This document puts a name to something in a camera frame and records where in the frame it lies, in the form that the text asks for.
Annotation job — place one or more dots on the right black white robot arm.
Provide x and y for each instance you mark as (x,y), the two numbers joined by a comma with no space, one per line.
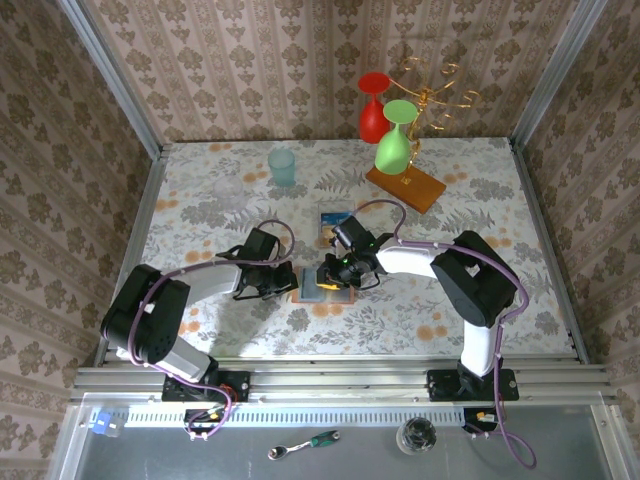
(475,285)

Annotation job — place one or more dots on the red plastic wine glass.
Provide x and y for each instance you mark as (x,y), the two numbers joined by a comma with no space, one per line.
(372,125)

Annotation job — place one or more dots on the aluminium frame post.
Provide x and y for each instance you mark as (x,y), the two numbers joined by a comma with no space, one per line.
(114,75)
(556,75)

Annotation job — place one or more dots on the grey metal work shelf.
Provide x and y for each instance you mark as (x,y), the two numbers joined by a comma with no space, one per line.
(150,460)

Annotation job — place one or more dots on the aluminium table side rail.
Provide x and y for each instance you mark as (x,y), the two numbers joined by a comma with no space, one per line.
(148,200)
(532,200)

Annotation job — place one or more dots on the blue plastic connector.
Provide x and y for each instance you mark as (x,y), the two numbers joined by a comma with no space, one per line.
(101,424)

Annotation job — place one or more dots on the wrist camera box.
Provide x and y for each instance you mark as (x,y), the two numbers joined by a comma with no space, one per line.
(261,245)
(352,234)

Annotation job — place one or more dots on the teal frosted tumbler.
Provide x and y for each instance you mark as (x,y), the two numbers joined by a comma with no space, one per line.
(281,170)

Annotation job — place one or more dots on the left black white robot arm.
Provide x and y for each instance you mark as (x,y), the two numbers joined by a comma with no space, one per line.
(145,315)

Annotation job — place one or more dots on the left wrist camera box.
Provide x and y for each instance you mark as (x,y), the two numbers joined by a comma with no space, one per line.
(261,245)

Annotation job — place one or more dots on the clear glass cup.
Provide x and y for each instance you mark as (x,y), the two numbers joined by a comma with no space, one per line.
(229,192)

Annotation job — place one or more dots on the gold credit card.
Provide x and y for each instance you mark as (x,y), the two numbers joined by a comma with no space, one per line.
(326,240)

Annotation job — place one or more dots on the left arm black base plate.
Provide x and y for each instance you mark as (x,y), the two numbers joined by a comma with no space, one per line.
(240,385)

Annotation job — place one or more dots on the floral patterned tablecloth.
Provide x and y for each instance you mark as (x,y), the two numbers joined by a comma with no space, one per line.
(400,340)

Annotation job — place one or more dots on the blue credit card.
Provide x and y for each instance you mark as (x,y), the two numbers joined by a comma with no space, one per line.
(327,220)

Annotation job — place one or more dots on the glass jar of screws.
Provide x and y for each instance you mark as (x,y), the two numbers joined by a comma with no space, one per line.
(416,437)

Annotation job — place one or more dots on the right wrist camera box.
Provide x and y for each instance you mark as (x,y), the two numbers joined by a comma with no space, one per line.
(352,234)

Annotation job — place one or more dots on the brown leather card holder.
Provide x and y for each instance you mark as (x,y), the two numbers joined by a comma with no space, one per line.
(345,296)

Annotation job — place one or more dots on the teal green credit card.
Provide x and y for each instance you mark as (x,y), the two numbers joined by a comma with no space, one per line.
(310,287)

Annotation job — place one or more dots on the black connector board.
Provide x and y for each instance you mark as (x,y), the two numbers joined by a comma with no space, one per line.
(205,415)
(475,420)

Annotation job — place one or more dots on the aluminium cross rail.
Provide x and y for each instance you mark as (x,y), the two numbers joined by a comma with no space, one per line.
(325,380)

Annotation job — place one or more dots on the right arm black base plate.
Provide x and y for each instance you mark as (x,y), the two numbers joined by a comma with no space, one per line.
(440,387)

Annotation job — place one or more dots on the green plastic wine glass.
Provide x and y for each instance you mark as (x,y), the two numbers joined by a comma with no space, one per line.
(392,155)

